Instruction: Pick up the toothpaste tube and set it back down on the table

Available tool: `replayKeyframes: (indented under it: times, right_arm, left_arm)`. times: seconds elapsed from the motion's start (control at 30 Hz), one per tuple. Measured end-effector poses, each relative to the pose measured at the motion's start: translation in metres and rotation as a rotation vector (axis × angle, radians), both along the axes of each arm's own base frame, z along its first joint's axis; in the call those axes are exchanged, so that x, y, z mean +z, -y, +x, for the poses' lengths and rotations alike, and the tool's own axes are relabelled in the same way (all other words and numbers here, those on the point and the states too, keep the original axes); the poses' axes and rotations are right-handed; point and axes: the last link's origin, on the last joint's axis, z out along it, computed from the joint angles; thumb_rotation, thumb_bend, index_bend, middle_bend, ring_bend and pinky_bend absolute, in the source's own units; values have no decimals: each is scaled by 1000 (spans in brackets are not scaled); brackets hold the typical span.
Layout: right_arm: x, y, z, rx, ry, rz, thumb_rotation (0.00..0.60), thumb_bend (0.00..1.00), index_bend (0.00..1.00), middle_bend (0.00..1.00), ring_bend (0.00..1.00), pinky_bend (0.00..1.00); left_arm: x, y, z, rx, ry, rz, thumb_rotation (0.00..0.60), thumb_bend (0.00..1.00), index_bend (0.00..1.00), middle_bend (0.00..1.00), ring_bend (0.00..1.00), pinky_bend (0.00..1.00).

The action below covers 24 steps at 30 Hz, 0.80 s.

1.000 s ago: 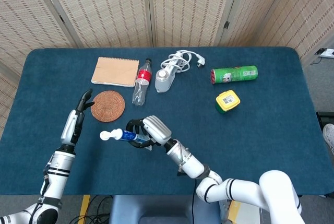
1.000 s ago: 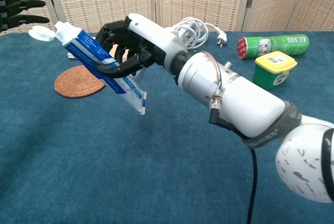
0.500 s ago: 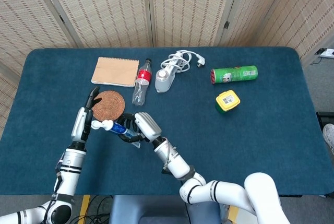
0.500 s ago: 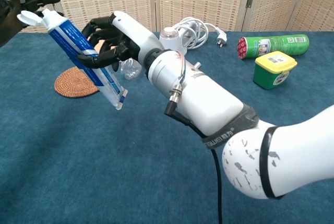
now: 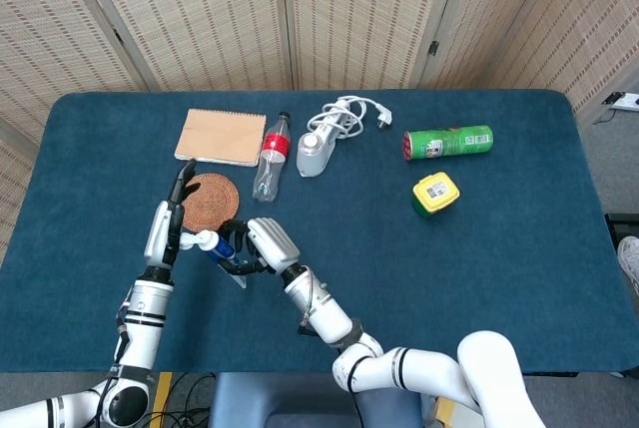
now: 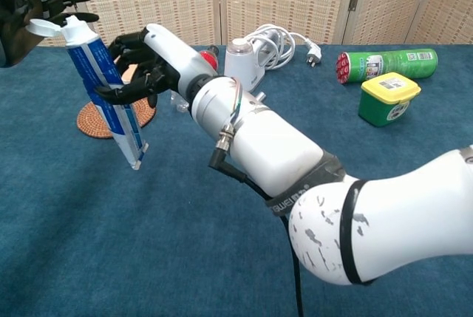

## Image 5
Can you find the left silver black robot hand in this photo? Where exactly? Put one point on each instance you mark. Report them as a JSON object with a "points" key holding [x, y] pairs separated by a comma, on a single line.
{"points": [[159, 233]]}

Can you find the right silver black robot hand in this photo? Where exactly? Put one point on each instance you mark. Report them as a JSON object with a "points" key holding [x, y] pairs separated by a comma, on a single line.
{"points": [[274, 246]]}

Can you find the blue white toothpaste tube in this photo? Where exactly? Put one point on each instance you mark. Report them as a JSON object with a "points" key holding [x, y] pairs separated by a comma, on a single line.
{"points": [[219, 247]]}

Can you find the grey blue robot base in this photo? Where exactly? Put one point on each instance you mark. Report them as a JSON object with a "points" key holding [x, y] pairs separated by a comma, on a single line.
{"points": [[279, 398]]}

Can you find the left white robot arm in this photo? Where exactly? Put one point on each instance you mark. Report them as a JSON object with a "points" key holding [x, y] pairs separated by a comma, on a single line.
{"points": [[145, 318]]}

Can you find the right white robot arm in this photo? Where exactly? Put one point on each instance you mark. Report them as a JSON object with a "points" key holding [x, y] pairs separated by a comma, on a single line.
{"points": [[399, 368]]}

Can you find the round woven rattan coaster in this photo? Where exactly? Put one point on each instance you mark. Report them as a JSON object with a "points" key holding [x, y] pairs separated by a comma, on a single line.
{"points": [[214, 201]]}

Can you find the empty red label plastic bottle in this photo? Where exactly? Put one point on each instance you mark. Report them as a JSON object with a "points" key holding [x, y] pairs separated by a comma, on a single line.
{"points": [[272, 158]]}

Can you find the white handheld garment steamer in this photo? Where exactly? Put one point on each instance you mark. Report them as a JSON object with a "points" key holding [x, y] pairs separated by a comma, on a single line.
{"points": [[312, 156]]}

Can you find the tan spiral notebook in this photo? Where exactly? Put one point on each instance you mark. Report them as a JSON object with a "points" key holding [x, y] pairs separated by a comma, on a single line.
{"points": [[219, 136]]}

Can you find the woven folding screen panel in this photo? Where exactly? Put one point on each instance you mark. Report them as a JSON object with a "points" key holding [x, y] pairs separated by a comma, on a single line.
{"points": [[10, 188], [199, 14], [359, 14], [40, 24], [589, 24], [479, 24]]}

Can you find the blue table cloth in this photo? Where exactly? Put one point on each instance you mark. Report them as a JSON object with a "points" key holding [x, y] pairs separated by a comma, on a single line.
{"points": [[424, 288]]}

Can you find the yellow floor tape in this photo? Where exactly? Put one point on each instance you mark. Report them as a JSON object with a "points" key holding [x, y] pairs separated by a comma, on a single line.
{"points": [[162, 390]]}

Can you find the green box with yellow lid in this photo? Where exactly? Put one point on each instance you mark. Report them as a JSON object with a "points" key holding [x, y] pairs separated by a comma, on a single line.
{"points": [[434, 193]]}

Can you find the dark metal screen hinge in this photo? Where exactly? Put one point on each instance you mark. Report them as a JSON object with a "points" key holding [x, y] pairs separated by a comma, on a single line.
{"points": [[433, 47], [118, 37]]}

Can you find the green cylindrical snack can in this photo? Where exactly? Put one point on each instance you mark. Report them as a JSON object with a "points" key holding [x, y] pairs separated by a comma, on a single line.
{"points": [[449, 142]]}

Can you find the yellow cardboard box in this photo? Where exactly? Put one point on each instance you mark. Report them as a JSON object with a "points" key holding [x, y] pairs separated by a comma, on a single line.
{"points": [[449, 410]]}

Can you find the black box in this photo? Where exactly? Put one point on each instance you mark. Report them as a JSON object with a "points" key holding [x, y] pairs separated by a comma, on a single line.
{"points": [[621, 223]]}

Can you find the white sneaker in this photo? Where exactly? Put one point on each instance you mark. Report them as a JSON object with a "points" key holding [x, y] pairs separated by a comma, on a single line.
{"points": [[630, 261]]}

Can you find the white power strip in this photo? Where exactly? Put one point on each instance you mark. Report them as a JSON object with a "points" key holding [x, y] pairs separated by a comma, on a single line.
{"points": [[624, 100]]}

